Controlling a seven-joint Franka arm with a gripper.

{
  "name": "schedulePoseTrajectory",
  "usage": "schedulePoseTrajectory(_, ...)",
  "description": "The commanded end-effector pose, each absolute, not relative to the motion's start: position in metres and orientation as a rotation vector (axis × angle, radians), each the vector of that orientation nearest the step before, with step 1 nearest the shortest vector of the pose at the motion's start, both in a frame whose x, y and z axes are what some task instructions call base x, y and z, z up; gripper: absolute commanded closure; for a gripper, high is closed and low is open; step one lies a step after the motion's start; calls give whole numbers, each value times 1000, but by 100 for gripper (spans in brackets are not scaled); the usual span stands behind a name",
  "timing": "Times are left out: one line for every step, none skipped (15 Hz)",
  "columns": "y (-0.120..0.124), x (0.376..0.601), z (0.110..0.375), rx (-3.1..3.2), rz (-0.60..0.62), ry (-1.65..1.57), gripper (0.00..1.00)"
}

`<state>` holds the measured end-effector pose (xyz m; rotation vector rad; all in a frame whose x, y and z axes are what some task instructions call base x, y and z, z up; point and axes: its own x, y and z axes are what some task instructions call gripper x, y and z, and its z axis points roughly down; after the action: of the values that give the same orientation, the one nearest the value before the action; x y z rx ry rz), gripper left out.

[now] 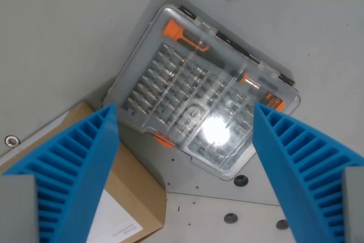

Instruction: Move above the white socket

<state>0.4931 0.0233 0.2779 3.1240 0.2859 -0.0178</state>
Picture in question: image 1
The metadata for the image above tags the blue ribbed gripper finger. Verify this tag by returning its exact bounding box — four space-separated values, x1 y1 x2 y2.
252 102 364 243
1 102 121 243

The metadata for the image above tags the silver hex socket bolt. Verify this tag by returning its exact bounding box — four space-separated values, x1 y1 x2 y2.
5 135 20 149

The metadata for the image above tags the brown cardboard box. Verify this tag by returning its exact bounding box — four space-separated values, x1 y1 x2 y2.
0 100 167 243

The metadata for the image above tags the white paper shipping label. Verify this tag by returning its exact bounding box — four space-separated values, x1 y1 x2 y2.
86 188 143 243

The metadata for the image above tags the clear plastic screwdriver bit case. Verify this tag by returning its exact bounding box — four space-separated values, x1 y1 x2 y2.
105 3 301 182

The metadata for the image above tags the orange black precision screwdriver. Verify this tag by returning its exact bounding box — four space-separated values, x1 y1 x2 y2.
162 18 260 89

